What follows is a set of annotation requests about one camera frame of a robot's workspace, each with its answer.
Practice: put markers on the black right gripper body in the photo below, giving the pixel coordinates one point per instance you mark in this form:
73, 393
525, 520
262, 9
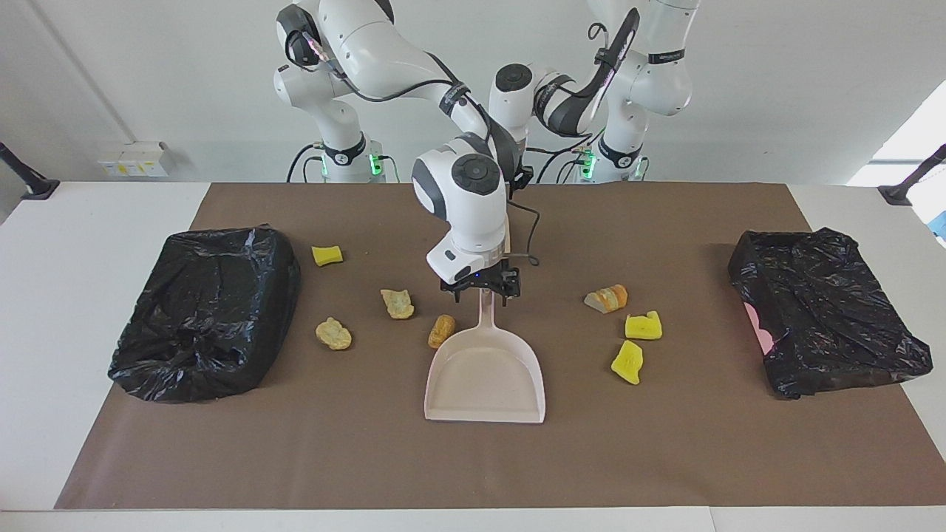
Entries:
484, 278

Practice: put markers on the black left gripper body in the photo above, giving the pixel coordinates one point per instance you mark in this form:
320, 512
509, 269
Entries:
522, 179

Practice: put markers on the brown bread roll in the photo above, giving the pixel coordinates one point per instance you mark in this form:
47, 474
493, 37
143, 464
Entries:
441, 331

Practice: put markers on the pale greenish cracker piece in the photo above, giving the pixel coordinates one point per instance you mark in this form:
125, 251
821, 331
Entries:
397, 304

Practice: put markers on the beige plastic dustpan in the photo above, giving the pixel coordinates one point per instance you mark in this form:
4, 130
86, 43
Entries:
484, 384

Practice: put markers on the sliced toy bread loaf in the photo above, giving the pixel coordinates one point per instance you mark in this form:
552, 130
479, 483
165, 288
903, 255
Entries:
606, 299

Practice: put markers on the golden potato chip piece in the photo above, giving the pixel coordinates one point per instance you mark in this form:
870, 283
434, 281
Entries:
333, 334

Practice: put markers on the yellow sponge with green side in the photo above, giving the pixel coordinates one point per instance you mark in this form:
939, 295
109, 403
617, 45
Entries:
627, 362

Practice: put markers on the small yellow sponge piece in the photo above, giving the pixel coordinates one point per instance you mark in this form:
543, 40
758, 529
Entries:
327, 256

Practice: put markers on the notched yellow sponge piece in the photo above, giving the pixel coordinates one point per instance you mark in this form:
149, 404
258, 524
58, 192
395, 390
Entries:
643, 327

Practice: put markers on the black bag lined pink bin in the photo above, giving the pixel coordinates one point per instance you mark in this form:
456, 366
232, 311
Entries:
828, 318

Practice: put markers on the brown paper table mat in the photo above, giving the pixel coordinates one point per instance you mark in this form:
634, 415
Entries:
473, 458

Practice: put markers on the black clamp stand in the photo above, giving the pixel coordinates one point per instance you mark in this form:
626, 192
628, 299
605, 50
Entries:
898, 194
37, 188

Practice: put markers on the blue box edge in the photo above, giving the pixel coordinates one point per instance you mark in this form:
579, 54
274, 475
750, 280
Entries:
941, 225

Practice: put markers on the white wall socket strip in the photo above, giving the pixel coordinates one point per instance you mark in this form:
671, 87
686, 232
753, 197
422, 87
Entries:
133, 159

